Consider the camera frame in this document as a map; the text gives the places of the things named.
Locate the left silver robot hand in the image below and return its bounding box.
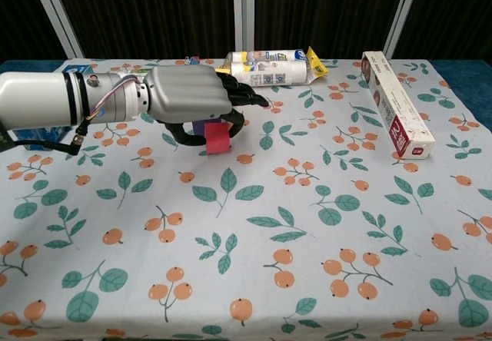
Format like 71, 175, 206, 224
142, 65, 271, 148

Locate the purple cube block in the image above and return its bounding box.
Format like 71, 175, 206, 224
191, 116, 224, 137

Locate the small red cube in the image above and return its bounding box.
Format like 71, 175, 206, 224
204, 122, 232, 154

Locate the dark pleated curtain panel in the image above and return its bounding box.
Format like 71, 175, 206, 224
254, 0, 403, 60
52, 0, 236, 60
0, 0, 66, 61
394, 0, 492, 61

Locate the white yellow snack bag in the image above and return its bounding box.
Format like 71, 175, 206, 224
215, 45, 330, 88

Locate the blue foil box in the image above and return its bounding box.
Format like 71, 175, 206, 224
13, 62, 93, 152

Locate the floral tablecloth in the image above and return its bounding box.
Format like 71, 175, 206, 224
0, 57, 492, 341

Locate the long white red box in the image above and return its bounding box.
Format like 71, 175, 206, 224
361, 51, 437, 161

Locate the white partition post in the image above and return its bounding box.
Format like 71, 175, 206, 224
26, 0, 85, 60
232, 0, 257, 52
382, 0, 424, 60

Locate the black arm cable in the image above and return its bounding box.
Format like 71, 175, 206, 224
15, 124, 90, 156

